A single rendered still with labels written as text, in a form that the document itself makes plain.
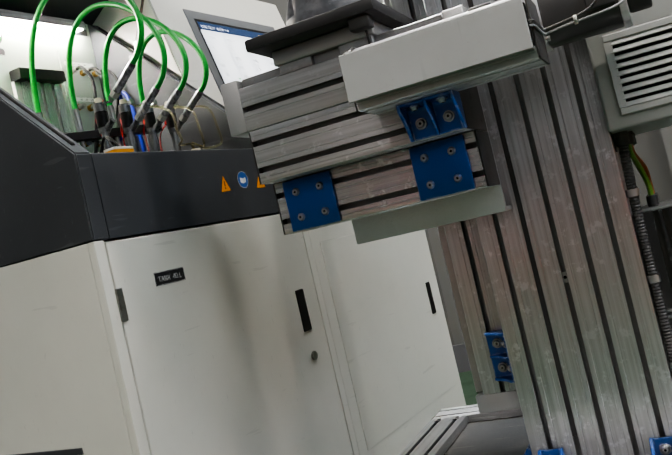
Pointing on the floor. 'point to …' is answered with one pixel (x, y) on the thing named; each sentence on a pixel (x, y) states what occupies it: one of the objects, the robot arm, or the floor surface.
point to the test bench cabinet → (80, 358)
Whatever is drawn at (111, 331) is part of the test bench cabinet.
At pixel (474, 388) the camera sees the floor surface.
